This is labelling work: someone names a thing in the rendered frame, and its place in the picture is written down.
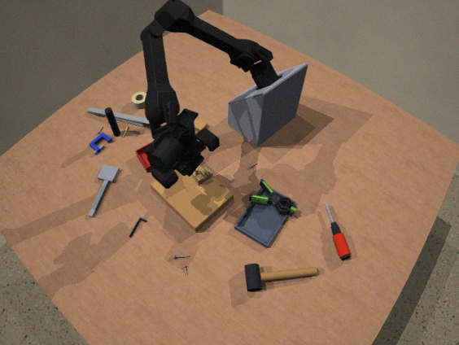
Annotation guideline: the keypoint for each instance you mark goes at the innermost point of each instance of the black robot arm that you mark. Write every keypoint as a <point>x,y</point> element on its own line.
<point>161,103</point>

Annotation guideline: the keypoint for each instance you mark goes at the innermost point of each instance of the light brown wooden board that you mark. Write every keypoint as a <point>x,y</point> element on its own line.
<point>195,204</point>

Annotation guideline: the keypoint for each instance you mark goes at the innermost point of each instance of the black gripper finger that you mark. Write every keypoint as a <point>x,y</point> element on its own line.
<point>196,163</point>
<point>188,171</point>

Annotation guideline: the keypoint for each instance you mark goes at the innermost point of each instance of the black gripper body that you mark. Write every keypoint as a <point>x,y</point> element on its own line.
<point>206,139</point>

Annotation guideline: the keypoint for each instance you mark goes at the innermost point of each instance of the black cylinder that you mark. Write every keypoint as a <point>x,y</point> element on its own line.
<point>112,121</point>

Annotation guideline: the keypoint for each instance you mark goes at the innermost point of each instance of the black rubber mallet with wooden handle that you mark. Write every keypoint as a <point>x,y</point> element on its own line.
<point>254,277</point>

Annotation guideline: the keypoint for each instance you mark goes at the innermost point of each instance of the red-handled screwdriver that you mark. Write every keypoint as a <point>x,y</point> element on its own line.
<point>339,239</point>

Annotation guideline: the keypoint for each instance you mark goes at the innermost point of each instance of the red shallow tray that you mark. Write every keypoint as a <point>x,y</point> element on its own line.
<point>140,153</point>

